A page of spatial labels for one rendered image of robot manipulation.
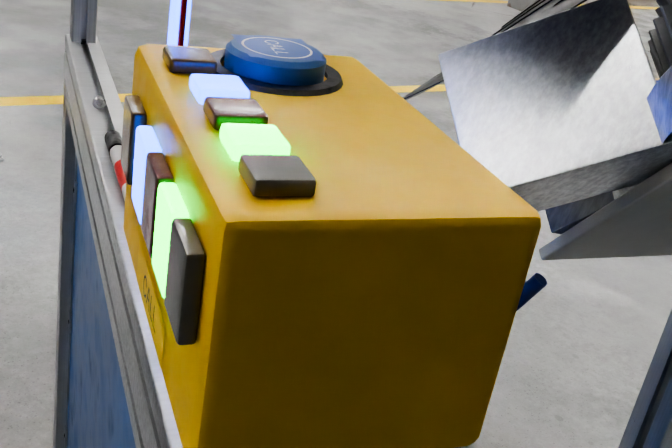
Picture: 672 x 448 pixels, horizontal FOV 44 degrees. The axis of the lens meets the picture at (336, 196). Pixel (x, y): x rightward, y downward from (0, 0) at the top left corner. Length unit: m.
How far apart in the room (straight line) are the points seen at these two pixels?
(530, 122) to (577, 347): 1.74
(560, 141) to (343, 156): 0.40
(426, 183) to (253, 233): 0.06
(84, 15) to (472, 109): 0.60
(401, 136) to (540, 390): 1.87
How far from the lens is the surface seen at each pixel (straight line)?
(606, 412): 2.15
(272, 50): 0.33
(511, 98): 0.66
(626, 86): 0.66
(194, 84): 0.30
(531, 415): 2.05
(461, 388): 0.28
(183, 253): 0.23
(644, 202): 0.71
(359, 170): 0.25
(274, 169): 0.23
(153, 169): 0.28
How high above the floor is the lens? 1.17
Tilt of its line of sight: 24 degrees down
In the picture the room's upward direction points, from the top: 10 degrees clockwise
